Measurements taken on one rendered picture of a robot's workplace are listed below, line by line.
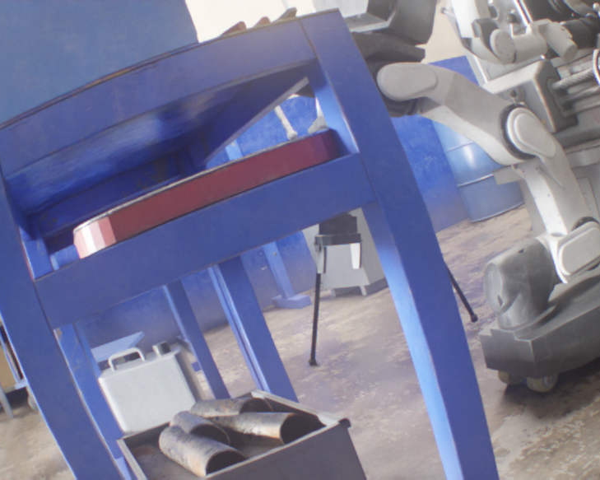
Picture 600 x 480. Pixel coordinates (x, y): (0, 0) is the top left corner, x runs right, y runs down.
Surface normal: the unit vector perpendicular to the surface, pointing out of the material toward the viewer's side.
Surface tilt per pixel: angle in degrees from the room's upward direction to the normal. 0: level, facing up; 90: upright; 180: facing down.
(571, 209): 90
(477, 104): 90
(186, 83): 90
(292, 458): 90
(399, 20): 130
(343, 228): 101
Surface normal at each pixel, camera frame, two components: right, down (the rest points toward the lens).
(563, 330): -0.11, 0.10
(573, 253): 0.21, -0.03
